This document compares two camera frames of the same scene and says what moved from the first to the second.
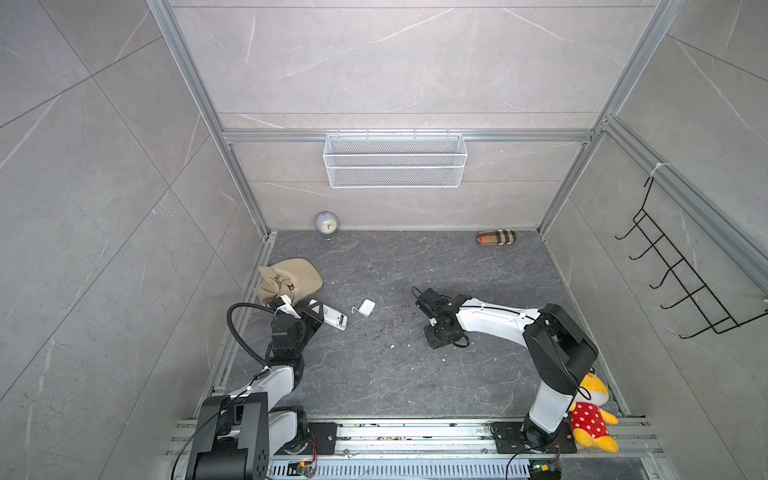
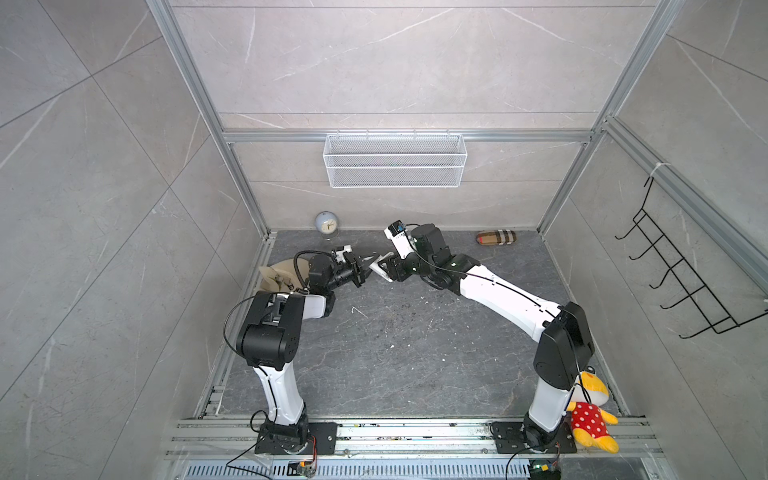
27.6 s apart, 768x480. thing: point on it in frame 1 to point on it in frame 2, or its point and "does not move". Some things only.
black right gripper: (434, 342) to (395, 266)
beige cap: (296, 277) does not move
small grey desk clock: (326, 223) does not move
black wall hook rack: (698, 296) does not move
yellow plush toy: (588, 419) does not move
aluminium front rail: (439, 438) does not move
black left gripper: (314, 320) to (356, 267)
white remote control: (332, 316) to (377, 268)
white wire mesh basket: (395, 160) does not move
